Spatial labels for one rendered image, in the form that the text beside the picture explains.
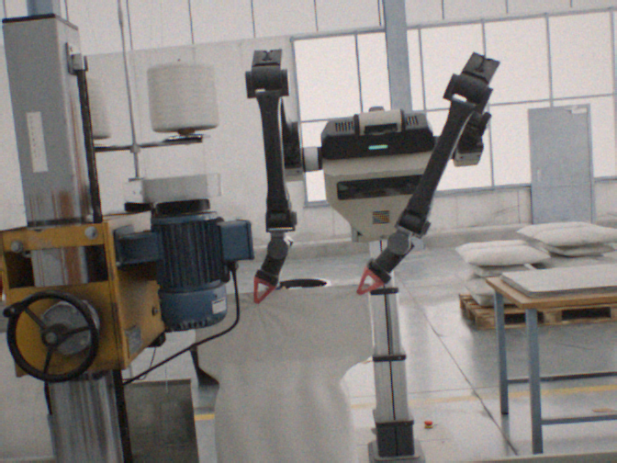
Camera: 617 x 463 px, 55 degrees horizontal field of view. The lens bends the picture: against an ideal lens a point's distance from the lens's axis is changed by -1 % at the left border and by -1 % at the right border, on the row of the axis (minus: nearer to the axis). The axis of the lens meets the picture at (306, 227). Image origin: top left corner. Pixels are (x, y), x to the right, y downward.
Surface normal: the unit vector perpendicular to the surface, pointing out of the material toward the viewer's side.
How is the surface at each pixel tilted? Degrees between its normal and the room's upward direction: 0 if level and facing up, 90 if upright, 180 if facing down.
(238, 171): 90
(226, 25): 90
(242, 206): 90
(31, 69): 90
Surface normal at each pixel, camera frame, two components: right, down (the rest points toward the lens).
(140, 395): -0.04, 0.10
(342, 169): -0.09, -0.70
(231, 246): 0.37, 0.05
